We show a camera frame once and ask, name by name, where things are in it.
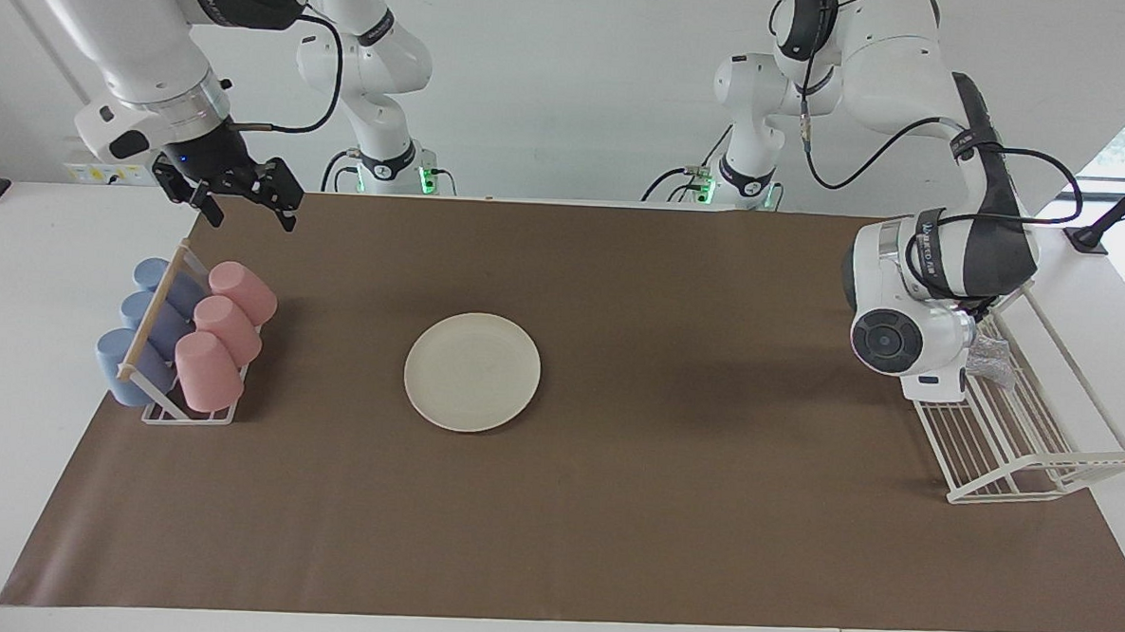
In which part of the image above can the white wire dish rack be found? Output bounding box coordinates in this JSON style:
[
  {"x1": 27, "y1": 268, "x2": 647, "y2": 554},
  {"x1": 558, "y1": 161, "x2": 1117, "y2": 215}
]
[{"x1": 908, "y1": 274, "x2": 1125, "y2": 512}]

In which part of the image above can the small clear plastic bag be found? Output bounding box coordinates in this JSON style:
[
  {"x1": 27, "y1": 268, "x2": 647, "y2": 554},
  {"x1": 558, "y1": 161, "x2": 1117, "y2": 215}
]
[{"x1": 963, "y1": 334, "x2": 1015, "y2": 392}]

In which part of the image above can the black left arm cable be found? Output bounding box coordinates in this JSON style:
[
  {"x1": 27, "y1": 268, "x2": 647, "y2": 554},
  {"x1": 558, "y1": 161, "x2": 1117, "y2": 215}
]
[{"x1": 762, "y1": 0, "x2": 1093, "y2": 235}]

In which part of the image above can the brown table mat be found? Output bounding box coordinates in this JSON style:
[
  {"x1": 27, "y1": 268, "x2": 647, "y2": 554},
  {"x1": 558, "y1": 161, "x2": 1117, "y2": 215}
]
[{"x1": 0, "y1": 178, "x2": 1125, "y2": 632}]

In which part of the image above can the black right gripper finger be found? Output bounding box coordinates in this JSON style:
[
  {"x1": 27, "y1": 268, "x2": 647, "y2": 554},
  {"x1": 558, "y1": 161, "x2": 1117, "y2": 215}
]
[
  {"x1": 192, "y1": 186, "x2": 228, "y2": 229},
  {"x1": 267, "y1": 158, "x2": 306, "y2": 234}
]

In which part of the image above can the cream round plate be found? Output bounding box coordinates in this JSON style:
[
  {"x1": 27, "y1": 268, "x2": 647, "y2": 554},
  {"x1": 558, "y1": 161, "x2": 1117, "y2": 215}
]
[{"x1": 401, "y1": 309, "x2": 544, "y2": 437}]

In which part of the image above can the cup holder with wooden rod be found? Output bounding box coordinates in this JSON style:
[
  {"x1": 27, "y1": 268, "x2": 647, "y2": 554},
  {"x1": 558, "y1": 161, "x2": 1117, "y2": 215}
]
[{"x1": 115, "y1": 235, "x2": 267, "y2": 429}]

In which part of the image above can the blue plastic cup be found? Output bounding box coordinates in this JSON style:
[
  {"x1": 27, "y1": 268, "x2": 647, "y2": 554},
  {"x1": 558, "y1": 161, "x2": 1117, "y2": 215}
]
[
  {"x1": 93, "y1": 327, "x2": 178, "y2": 409},
  {"x1": 132, "y1": 257, "x2": 210, "y2": 319},
  {"x1": 119, "y1": 289, "x2": 194, "y2": 358}
]

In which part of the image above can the pink plastic cup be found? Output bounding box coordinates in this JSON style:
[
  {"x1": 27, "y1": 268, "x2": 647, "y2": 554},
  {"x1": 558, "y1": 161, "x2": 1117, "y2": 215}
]
[
  {"x1": 172, "y1": 329, "x2": 248, "y2": 415},
  {"x1": 191, "y1": 294, "x2": 266, "y2": 368},
  {"x1": 206, "y1": 260, "x2": 280, "y2": 328}
]

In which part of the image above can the black angled stand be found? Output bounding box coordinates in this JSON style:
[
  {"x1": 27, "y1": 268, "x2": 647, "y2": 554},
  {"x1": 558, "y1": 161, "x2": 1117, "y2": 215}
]
[{"x1": 1063, "y1": 148, "x2": 1125, "y2": 256}]

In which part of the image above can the black base power cable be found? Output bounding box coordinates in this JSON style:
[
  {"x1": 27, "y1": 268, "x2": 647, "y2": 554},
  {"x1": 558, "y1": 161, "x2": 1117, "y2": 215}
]
[
  {"x1": 641, "y1": 163, "x2": 717, "y2": 207},
  {"x1": 319, "y1": 149, "x2": 363, "y2": 195}
]

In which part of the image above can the white power strip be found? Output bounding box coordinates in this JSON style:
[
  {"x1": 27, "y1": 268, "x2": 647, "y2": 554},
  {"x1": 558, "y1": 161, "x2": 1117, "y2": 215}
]
[{"x1": 64, "y1": 136, "x2": 168, "y2": 188}]

